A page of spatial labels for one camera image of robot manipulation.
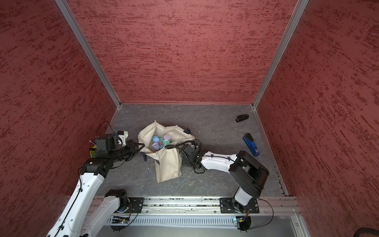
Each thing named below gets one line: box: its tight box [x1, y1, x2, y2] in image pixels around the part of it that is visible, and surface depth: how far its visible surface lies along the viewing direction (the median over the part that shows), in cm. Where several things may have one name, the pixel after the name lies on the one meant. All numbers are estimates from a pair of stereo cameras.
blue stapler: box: [242, 132, 260, 157], surface depth 97 cm
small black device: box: [235, 114, 250, 123], surface depth 113 cm
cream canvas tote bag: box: [137, 119, 195, 184], surface depth 81 cm
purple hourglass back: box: [151, 142, 160, 151], surface depth 88 cm
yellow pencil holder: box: [88, 144, 98, 158], surface depth 83 cm
